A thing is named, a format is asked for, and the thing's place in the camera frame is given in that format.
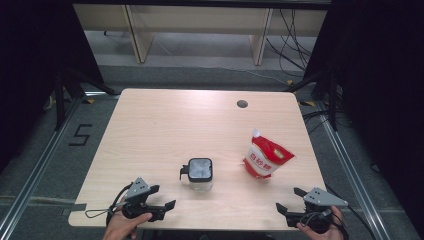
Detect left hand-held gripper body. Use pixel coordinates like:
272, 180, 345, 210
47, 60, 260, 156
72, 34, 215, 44
120, 177, 167, 223

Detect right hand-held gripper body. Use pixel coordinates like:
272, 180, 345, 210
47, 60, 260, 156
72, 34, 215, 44
285, 187, 349, 234

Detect glass jar with black lid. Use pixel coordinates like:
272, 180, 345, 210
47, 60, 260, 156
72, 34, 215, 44
179, 157, 214, 192

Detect red and white sugar pouch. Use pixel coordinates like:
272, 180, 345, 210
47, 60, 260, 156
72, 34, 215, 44
242, 129, 296, 180

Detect person's right hand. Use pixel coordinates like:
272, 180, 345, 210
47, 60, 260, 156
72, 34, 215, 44
295, 205, 346, 240

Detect person's left hand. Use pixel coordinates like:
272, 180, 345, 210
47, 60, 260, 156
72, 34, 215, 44
102, 211, 154, 240

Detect black tape floor mark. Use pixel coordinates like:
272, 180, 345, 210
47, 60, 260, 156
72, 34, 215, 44
68, 123, 94, 147

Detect black tripod stand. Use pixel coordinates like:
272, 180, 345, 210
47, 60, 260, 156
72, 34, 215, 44
52, 66, 120, 132
284, 69, 340, 132

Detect dark curtain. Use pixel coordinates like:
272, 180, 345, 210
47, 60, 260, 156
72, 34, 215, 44
303, 0, 424, 231
0, 0, 105, 174

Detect beige wooden desk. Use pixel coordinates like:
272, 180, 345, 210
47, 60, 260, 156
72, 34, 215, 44
72, 3, 329, 66

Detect left hand-held gripper black cable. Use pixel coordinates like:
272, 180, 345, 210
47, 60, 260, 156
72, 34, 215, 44
84, 182, 135, 228

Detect hand-held gripper black cable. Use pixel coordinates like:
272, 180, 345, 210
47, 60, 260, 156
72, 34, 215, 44
299, 186, 378, 240
84, 182, 135, 228

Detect aluminium floor rail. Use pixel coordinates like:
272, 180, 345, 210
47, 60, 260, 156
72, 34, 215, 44
0, 95, 88, 240
314, 99, 392, 240

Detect right hand-held gripper black cable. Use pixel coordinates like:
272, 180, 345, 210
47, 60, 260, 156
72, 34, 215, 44
299, 186, 378, 240

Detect black floor cables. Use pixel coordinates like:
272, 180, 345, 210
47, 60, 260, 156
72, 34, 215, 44
300, 109, 352, 135

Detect black hanging cable bundle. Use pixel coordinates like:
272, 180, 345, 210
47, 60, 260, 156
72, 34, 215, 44
264, 9, 314, 80

